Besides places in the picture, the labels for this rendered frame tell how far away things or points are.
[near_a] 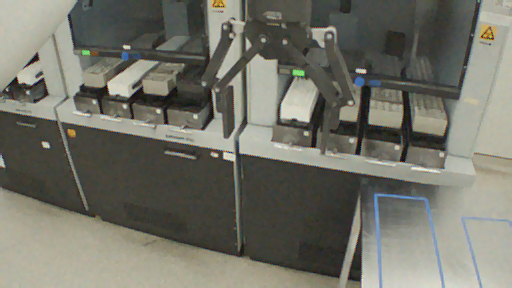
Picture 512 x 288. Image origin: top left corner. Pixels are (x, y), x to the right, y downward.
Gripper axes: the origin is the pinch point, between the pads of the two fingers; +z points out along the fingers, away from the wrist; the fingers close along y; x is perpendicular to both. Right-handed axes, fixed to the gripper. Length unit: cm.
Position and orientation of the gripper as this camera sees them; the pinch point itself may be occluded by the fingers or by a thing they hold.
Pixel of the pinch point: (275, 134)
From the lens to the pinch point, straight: 53.5
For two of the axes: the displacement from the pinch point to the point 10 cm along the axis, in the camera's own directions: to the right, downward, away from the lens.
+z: 0.0, 8.4, 5.4
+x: 2.8, -5.2, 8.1
